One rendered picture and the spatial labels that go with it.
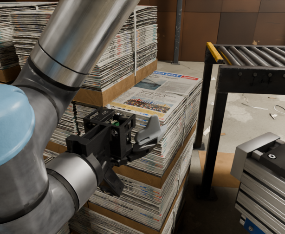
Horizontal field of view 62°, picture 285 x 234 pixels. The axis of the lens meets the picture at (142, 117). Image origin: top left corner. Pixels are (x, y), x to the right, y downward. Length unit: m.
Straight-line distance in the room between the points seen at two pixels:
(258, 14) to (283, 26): 0.46
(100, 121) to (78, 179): 0.11
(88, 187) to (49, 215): 0.06
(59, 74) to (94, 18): 0.08
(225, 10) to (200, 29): 0.46
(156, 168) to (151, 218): 0.22
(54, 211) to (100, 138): 0.12
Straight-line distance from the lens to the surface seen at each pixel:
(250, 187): 0.65
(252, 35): 4.49
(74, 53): 0.29
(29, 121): 0.23
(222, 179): 1.71
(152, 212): 0.81
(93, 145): 0.34
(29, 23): 0.73
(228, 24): 4.36
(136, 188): 0.77
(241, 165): 0.64
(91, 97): 0.64
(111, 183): 0.42
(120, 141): 0.37
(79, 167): 0.33
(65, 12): 0.29
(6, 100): 0.22
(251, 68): 1.19
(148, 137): 0.45
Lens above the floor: 1.11
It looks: 28 degrees down
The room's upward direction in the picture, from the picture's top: straight up
